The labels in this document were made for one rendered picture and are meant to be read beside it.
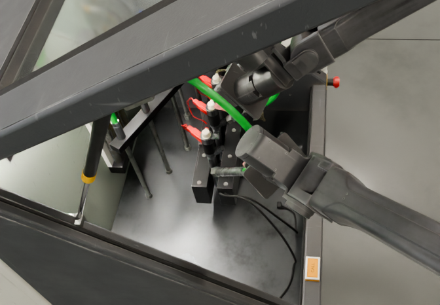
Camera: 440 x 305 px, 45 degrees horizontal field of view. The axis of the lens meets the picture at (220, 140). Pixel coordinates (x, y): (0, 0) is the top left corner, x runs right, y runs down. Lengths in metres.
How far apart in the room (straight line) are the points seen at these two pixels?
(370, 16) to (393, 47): 2.05
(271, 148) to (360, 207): 0.17
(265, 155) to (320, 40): 0.23
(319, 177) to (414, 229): 0.18
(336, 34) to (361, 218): 0.35
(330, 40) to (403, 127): 1.74
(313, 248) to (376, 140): 1.39
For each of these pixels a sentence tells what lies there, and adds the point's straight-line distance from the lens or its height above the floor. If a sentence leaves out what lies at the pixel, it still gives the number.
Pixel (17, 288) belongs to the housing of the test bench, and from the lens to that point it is 1.21.
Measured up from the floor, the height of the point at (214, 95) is 1.39.
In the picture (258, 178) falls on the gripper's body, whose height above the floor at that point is 1.29.
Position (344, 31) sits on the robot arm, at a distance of 0.89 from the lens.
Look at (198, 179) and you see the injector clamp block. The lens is 1.27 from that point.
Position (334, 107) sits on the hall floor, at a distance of 2.64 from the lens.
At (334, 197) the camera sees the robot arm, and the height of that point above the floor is 1.45.
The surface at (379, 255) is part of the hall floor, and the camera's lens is 2.25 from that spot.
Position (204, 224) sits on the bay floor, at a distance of 1.37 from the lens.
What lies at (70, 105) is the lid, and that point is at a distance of 0.53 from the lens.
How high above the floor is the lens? 2.04
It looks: 53 degrees down
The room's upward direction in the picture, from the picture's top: 12 degrees counter-clockwise
